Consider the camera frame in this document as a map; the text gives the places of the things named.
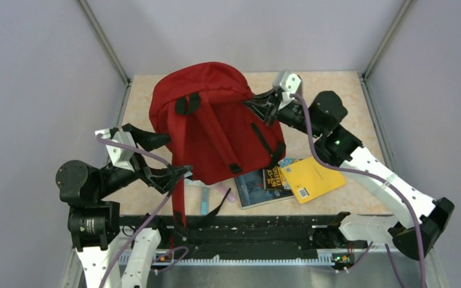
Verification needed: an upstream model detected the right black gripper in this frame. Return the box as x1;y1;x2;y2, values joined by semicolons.
241;88;323;139

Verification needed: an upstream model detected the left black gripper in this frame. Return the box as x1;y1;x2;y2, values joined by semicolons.
96;121;192;197

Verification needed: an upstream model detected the red backpack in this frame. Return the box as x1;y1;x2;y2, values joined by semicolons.
149;61;287;239

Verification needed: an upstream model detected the colourful treehouse paperback book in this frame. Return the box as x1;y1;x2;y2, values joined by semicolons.
263;157;300;191

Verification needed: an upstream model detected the yellow notebook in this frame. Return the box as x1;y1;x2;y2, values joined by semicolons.
280;157;346;204

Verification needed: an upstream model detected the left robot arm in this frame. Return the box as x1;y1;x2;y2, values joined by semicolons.
55;124;190;287

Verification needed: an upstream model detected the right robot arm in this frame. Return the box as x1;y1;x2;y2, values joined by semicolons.
244;90;454;261

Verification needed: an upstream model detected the white paper tag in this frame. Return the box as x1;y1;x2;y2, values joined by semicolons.
184;179;206;187

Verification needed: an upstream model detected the light blue marker pen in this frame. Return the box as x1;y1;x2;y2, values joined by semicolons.
200;187;210;215

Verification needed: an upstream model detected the pink highlighter pen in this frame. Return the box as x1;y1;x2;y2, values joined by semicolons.
217;185;237;203

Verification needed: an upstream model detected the dark blue hardcover book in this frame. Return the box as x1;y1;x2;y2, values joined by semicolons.
234;170;294;209

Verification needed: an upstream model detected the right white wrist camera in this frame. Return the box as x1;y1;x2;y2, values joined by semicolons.
273;70;303;110

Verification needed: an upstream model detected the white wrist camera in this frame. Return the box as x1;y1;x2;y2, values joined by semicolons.
273;70;303;110
94;127;137;171

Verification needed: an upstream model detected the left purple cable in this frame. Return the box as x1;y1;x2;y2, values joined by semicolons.
95;133;190;288

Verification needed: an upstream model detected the purple cable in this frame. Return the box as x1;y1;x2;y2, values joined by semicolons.
95;133;190;288
290;93;428;288

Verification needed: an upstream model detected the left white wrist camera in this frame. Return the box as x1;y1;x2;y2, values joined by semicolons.
94;127;137;171

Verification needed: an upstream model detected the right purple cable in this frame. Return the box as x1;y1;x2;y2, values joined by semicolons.
290;93;428;288

